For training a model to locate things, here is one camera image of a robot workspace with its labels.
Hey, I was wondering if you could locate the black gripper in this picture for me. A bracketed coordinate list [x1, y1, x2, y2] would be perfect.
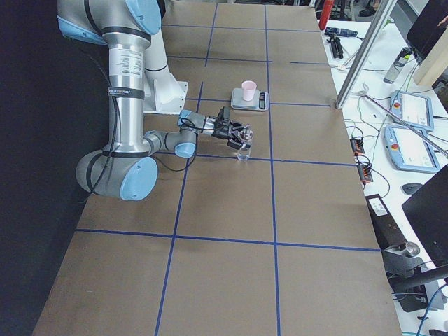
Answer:
[212, 106, 251, 148]

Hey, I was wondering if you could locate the glass sauce bottle metal spout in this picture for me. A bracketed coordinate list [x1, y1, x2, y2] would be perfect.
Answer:
[237, 124, 253, 161]

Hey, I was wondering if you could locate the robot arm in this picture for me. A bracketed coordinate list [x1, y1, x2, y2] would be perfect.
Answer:
[57, 1, 250, 201]

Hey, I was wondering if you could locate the silver digital kitchen scale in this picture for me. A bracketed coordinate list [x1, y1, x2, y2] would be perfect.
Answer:
[230, 87, 270, 112]

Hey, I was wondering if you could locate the brown paper table cover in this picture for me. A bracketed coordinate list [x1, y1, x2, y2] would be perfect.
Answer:
[34, 1, 401, 335]

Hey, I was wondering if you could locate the blue folded umbrella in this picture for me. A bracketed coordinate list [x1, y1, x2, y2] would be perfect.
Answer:
[325, 27, 358, 38]

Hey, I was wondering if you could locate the red cylinder bottle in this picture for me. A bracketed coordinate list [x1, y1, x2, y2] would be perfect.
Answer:
[318, 0, 334, 31]

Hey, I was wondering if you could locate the near teach pendant tablet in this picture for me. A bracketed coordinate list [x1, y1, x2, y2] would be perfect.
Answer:
[383, 125, 441, 174]

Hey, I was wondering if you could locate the teach pendant tablet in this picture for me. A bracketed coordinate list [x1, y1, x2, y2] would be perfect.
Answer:
[383, 125, 441, 174]
[391, 90, 434, 132]

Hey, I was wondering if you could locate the clear water bottle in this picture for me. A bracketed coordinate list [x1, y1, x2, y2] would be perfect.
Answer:
[383, 47, 412, 84]

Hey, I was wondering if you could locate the black computer mouse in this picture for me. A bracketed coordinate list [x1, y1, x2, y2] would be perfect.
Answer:
[401, 183, 423, 195]

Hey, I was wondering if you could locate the far teach pendant tablet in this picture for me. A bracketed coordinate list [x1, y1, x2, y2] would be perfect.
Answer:
[391, 90, 434, 132]

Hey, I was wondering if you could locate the black box with label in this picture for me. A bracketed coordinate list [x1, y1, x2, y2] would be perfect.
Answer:
[365, 194, 407, 250]

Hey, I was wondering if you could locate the black monitor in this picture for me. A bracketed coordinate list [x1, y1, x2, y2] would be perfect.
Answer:
[407, 0, 447, 64]

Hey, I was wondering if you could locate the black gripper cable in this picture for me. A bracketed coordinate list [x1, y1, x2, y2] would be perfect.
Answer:
[153, 117, 218, 173]

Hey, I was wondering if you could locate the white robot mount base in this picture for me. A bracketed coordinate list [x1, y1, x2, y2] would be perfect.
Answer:
[143, 30, 188, 115]

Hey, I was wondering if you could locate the aluminium frame post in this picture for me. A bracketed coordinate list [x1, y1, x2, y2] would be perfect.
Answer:
[335, 0, 397, 109]

